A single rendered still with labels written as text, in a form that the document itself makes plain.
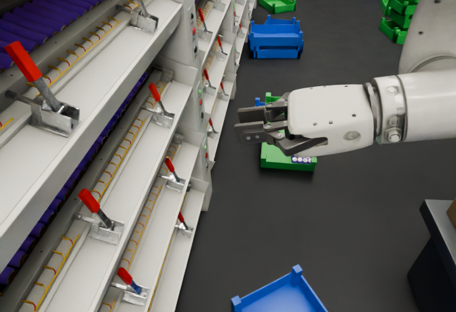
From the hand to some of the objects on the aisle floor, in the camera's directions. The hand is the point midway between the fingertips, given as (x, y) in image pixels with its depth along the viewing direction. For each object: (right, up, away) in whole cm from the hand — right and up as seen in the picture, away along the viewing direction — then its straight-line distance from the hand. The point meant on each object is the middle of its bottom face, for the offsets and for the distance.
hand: (252, 125), depth 45 cm
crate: (+13, -52, +32) cm, 62 cm away
